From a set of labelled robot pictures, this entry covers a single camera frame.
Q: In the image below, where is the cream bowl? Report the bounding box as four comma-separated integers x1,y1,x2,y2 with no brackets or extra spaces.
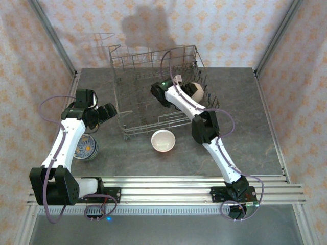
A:
190,81,205,105

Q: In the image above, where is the grey wire dish rack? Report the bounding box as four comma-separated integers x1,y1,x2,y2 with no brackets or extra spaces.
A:
108,44,221,141

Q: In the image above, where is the blue yellow patterned bowl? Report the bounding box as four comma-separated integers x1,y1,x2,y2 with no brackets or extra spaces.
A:
76,149,99,160
74,134,99,157
79,153,98,162

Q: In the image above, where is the plain white bowl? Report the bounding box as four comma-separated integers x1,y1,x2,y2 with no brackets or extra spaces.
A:
151,129,176,153

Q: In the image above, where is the small black connector box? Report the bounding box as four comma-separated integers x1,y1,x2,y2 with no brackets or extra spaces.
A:
85,206,105,222

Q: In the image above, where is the black electronics module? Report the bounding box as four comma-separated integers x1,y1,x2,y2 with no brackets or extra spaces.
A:
228,201,259,221

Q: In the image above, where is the aluminium side rail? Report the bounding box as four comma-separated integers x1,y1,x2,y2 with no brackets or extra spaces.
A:
14,71,82,245
254,70,316,245

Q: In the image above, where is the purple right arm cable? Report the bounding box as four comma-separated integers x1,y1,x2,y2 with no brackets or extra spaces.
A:
160,50,265,222

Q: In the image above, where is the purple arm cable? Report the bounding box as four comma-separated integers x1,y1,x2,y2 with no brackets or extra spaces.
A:
160,50,265,222
38,94,118,225

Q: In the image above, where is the aluminium frame post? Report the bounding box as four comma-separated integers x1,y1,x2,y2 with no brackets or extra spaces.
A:
254,0,305,76
27,0,79,76

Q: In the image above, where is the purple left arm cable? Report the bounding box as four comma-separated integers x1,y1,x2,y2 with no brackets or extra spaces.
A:
38,94,118,225

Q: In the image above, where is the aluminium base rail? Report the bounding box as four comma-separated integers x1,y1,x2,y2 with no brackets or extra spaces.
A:
27,175,309,206

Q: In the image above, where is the perforated metal cable tray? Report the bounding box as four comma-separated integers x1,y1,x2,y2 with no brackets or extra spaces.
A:
38,205,230,215

